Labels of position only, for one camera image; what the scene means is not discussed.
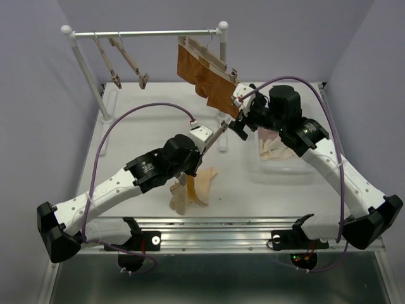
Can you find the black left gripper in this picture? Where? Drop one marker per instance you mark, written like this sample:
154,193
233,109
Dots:
197,160

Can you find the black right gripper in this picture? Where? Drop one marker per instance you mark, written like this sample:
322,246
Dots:
237,126

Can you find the wooden hanger with beige cloth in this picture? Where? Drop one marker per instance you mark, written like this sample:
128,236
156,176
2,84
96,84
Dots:
223,126

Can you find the beige underwear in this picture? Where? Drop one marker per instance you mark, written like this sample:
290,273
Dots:
194,190

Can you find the pink underwear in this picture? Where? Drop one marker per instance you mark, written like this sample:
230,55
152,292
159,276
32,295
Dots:
265,134

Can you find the wooden clip hanger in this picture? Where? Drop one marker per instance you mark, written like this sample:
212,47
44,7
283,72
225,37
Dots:
143,77
114,77

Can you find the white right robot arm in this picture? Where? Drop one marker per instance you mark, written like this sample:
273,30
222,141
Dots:
371,212

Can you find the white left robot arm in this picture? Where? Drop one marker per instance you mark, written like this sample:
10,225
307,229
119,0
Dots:
68,226

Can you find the brown underwear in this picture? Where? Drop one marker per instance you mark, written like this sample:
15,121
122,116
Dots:
207,84

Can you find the wooden hanger with brown cloth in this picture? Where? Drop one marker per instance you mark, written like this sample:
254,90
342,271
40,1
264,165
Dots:
193,55

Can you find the empty wooden clip hanger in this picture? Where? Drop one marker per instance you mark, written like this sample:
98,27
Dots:
114,77

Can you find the white plastic basket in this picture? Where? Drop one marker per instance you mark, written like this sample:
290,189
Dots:
275,157

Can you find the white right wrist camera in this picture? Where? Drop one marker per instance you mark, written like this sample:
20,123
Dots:
242,97

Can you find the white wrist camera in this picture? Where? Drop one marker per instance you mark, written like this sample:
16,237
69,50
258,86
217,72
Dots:
242,97
200,136

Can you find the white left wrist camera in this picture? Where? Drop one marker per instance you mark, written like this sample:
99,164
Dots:
200,136

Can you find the aluminium mounting rail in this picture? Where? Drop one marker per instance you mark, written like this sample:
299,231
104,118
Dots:
222,228

